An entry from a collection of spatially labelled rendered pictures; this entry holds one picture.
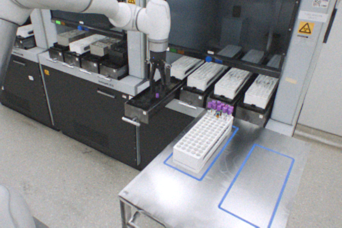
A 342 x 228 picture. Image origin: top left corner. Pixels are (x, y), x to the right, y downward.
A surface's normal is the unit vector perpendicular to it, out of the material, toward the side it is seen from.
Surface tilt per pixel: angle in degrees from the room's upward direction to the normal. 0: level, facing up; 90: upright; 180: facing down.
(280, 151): 0
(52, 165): 0
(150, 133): 90
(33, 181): 0
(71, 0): 114
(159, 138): 90
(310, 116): 90
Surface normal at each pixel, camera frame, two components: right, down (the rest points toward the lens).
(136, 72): -0.51, 0.42
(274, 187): 0.04, -0.86
